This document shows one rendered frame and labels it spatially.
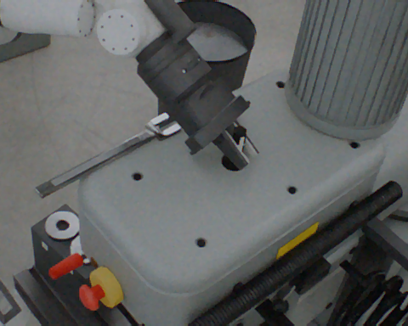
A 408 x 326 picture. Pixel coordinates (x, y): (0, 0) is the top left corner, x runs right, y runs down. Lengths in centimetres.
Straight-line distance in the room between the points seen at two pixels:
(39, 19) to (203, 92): 27
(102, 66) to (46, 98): 40
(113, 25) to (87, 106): 288
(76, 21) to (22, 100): 287
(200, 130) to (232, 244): 17
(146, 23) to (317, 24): 25
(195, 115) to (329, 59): 22
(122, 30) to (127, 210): 25
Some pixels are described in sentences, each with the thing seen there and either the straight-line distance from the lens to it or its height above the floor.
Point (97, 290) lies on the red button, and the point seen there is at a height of 177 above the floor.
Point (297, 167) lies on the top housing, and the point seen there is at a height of 189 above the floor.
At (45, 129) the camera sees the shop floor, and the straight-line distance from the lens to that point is 377.
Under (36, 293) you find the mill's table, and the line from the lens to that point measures 207.
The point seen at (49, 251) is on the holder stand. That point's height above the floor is 110.
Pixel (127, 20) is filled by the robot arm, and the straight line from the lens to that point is 101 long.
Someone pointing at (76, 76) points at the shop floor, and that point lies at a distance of 406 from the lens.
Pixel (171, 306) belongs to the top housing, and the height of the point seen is 182.
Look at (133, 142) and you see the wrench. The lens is 109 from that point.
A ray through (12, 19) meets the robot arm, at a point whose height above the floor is 201.
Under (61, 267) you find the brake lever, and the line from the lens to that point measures 118.
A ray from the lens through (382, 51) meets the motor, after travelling 106.
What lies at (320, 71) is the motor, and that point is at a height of 200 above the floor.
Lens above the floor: 269
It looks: 44 degrees down
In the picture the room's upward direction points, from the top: 11 degrees clockwise
